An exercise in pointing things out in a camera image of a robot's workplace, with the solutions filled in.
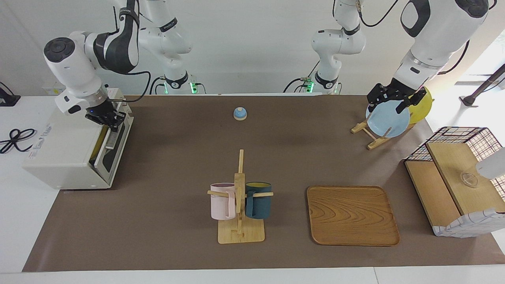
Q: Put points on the pale green plate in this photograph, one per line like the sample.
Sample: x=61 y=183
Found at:
x=98 y=146

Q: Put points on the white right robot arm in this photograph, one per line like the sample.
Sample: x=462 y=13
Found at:
x=75 y=67

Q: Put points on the wooden plate rack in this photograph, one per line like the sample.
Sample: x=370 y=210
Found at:
x=375 y=144

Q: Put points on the dark teal mug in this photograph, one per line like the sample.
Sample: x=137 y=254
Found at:
x=258 y=207

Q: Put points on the light blue plate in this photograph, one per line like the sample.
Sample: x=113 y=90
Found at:
x=388 y=122

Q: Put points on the brown table mat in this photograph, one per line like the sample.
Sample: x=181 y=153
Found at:
x=158 y=177

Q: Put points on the yellow plate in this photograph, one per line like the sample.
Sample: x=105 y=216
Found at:
x=422 y=108

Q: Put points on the white rounded object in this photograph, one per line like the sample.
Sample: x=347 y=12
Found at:
x=493 y=163

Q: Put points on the wooden mug tree stand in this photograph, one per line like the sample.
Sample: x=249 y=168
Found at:
x=240 y=234

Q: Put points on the wooden serving tray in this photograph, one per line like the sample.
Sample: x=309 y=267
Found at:
x=351 y=215

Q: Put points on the white toaster oven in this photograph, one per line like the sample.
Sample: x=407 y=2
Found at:
x=63 y=154

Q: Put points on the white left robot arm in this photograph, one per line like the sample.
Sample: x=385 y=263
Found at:
x=339 y=43

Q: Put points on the pink mug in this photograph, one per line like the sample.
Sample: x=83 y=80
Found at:
x=221 y=205

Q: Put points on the black clamp mount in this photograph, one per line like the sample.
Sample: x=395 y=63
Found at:
x=8 y=100

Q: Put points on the clear glass cup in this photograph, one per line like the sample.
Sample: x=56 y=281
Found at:
x=469 y=179

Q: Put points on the black tripod stand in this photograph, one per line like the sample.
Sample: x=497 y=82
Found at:
x=468 y=100

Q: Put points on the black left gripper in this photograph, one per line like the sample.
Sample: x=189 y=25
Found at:
x=390 y=94

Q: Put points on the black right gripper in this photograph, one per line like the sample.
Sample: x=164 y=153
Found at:
x=100 y=111

